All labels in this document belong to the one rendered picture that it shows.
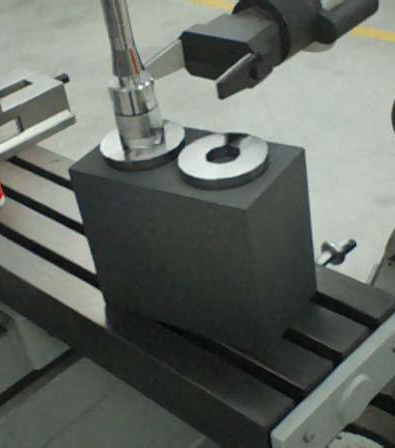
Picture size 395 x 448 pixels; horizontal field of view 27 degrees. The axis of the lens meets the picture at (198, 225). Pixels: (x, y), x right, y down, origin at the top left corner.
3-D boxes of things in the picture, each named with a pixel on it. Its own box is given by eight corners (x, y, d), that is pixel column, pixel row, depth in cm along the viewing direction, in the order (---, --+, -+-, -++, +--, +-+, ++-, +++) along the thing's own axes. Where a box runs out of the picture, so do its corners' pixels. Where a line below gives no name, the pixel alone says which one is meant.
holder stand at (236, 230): (162, 246, 105) (131, 105, 93) (319, 289, 93) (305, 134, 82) (103, 304, 97) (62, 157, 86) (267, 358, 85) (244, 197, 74)
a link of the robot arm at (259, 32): (168, 12, 93) (234, -24, 100) (182, 90, 99) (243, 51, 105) (257, 28, 86) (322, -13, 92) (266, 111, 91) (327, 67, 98)
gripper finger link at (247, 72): (213, 76, 85) (250, 52, 88) (217, 104, 86) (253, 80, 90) (225, 79, 84) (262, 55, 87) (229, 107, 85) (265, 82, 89)
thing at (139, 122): (141, 124, 89) (131, 75, 86) (174, 133, 86) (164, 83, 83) (111, 144, 86) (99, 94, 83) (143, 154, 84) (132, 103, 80)
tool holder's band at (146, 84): (131, 75, 86) (129, 66, 85) (164, 83, 83) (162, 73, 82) (99, 94, 83) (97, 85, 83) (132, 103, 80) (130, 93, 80)
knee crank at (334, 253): (341, 242, 174) (340, 219, 171) (365, 251, 170) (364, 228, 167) (275, 298, 163) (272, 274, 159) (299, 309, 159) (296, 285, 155)
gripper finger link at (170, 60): (150, 87, 92) (186, 65, 96) (145, 61, 90) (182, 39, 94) (140, 85, 93) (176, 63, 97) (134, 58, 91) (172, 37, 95)
